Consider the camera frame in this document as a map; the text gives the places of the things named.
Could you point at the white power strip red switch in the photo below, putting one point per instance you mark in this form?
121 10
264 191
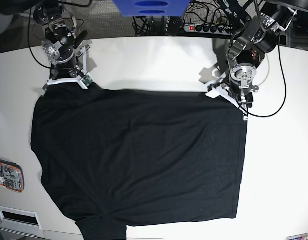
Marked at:
218 29

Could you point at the white camera mount image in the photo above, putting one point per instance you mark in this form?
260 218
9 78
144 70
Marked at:
85 80
222 88

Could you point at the black T-shirt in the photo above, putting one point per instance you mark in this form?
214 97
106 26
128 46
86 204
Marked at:
117 158

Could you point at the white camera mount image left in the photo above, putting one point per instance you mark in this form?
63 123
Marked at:
85 80

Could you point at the sticker at bottom edge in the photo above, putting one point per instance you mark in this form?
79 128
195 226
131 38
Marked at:
303 236

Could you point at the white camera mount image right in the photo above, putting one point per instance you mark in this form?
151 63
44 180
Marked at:
222 88

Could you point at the blue plastic bin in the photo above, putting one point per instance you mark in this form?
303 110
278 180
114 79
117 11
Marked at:
147 8

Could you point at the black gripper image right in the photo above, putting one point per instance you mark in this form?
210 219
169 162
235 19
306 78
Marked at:
241 82

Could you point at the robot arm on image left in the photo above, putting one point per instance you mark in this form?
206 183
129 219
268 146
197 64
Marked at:
60 41

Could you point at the white table cable grommet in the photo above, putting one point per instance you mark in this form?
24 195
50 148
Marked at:
10 216

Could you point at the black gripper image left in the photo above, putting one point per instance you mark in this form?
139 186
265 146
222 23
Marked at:
70 69

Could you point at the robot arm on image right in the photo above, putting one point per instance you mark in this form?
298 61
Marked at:
258 37

